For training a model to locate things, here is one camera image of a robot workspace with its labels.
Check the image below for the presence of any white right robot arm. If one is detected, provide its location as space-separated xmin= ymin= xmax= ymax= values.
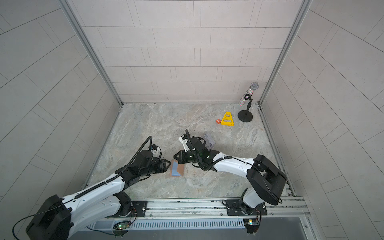
xmin=174 ymin=134 xmax=287 ymax=211

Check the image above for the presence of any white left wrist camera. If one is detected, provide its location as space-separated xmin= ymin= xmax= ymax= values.
xmin=151 ymin=144 xmax=160 ymax=158

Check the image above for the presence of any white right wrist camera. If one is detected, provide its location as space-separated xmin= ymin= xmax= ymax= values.
xmin=179 ymin=134 xmax=188 ymax=143

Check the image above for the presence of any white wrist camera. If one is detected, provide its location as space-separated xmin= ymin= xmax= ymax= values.
xmin=151 ymin=144 xmax=160 ymax=158
xmin=179 ymin=134 xmax=188 ymax=143

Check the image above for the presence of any aluminium corner post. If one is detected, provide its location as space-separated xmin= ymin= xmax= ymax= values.
xmin=58 ymin=0 xmax=123 ymax=108
xmin=259 ymin=0 xmax=312 ymax=106

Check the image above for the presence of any aluminium corner post left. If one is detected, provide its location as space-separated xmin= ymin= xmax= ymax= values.
xmin=58 ymin=0 xmax=123 ymax=108

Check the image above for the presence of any left green circuit board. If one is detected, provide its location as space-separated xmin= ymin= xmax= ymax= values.
xmin=113 ymin=221 xmax=131 ymax=231

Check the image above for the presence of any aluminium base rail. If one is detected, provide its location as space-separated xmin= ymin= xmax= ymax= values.
xmin=56 ymin=196 xmax=311 ymax=223

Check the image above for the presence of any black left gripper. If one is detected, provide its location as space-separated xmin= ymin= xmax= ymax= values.
xmin=139 ymin=159 xmax=174 ymax=178

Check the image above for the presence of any black microphone stand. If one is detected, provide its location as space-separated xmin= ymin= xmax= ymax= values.
xmin=238 ymin=94 xmax=253 ymax=123

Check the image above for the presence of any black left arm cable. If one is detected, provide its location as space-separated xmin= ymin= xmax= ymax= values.
xmin=11 ymin=135 xmax=154 ymax=240

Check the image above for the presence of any yellow triangular cone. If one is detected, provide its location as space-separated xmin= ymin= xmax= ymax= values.
xmin=221 ymin=112 xmax=234 ymax=127

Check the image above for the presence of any right circuit board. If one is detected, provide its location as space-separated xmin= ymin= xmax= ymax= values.
xmin=243 ymin=219 xmax=260 ymax=234

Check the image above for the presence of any glittery silver microphone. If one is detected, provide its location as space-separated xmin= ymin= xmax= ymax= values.
xmin=239 ymin=82 xmax=259 ymax=106

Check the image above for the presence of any pink leather card holder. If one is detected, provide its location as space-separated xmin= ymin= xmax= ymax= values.
xmin=170 ymin=160 xmax=185 ymax=177

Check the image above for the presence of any aluminium corner post right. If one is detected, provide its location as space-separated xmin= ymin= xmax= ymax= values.
xmin=259 ymin=0 xmax=312 ymax=106

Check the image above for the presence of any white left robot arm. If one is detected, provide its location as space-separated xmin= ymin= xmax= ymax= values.
xmin=26 ymin=150 xmax=171 ymax=240

